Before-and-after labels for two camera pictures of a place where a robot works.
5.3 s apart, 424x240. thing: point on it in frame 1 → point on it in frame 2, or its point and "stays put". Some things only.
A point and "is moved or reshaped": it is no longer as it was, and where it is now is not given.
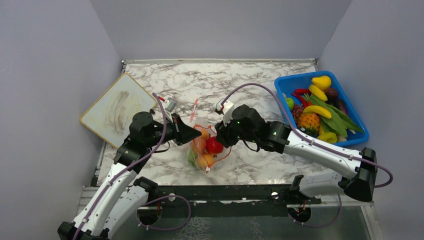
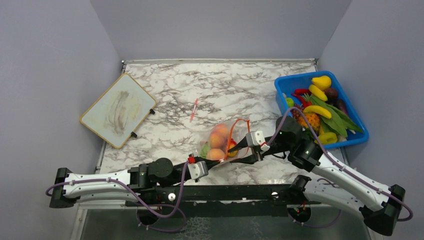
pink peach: x=204 y=160 is moved or reshaped
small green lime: x=290 y=103 stays put
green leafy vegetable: x=339 y=122 stays put
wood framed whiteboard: x=110 y=116 stays put
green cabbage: x=191 y=158 is moved or reshaped
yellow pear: x=324 y=82 stays put
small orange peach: x=205 y=134 is moved or reshaped
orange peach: x=200 y=144 → x=218 y=140
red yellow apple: x=213 y=146 → x=232 y=153
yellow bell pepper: x=331 y=137 stays put
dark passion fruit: x=331 y=94 stays put
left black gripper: x=182 y=132 → x=210 y=163
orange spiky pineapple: x=309 y=123 stays put
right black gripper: x=223 y=134 → x=250 y=159
